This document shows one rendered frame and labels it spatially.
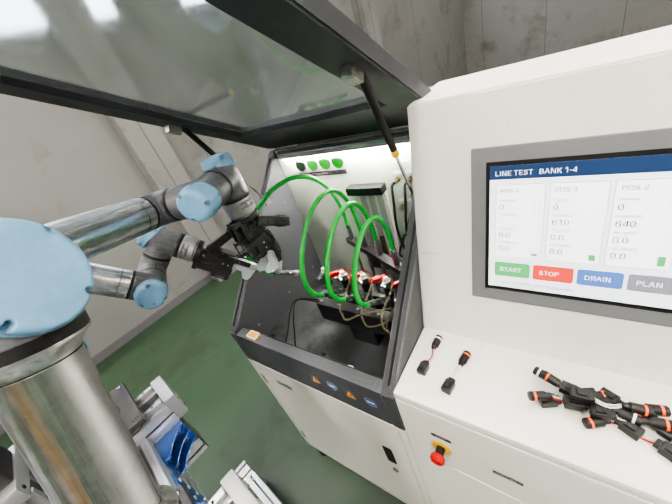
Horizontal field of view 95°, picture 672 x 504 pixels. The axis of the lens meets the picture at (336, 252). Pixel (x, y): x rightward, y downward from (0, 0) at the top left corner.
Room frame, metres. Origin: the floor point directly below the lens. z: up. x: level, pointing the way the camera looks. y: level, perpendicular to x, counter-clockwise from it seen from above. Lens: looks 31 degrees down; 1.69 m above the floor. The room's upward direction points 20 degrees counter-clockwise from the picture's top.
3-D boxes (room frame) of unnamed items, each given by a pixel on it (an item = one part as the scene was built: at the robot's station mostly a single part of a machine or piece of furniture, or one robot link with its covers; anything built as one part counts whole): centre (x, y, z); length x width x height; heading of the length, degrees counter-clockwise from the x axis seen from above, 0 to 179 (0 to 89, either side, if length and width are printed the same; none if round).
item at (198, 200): (0.68, 0.24, 1.53); 0.11 x 0.11 x 0.08; 72
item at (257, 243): (0.77, 0.20, 1.37); 0.09 x 0.08 x 0.12; 136
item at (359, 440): (0.71, 0.24, 0.44); 0.65 x 0.02 x 0.68; 46
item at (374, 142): (1.08, -0.12, 1.43); 0.54 x 0.03 x 0.02; 46
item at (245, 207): (0.77, 0.19, 1.45); 0.08 x 0.08 x 0.05
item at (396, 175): (0.91, -0.29, 1.20); 0.13 x 0.03 x 0.31; 46
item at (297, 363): (0.72, 0.23, 0.87); 0.62 x 0.04 x 0.16; 46
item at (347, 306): (0.80, -0.02, 0.91); 0.34 x 0.10 x 0.15; 46
